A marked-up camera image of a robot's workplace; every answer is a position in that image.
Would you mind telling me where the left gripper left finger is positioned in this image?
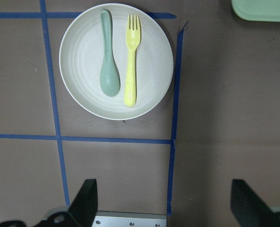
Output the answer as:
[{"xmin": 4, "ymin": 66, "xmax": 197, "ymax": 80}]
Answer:
[{"xmin": 0, "ymin": 178, "xmax": 98, "ymax": 227}]

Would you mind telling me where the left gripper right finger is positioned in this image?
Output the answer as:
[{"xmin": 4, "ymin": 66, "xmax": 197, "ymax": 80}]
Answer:
[{"xmin": 230, "ymin": 179, "xmax": 280, "ymax": 227}]

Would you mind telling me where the white round plate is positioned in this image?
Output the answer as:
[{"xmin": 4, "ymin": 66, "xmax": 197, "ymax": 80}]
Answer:
[{"xmin": 59, "ymin": 3, "xmax": 174, "ymax": 120}]

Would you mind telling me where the yellow plastic fork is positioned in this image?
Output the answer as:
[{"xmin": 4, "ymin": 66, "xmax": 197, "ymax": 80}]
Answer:
[{"xmin": 124, "ymin": 14, "xmax": 141, "ymax": 107}]

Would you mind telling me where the green plastic spoon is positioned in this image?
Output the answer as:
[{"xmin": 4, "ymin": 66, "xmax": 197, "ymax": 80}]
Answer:
[{"xmin": 100, "ymin": 9, "xmax": 121, "ymax": 97}]

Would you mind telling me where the light green tray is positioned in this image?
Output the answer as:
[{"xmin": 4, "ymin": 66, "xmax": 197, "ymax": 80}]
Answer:
[{"xmin": 231, "ymin": 0, "xmax": 280, "ymax": 22}]

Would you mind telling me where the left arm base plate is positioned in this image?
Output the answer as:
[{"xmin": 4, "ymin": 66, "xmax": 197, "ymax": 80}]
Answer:
[{"xmin": 92, "ymin": 211, "xmax": 167, "ymax": 227}]

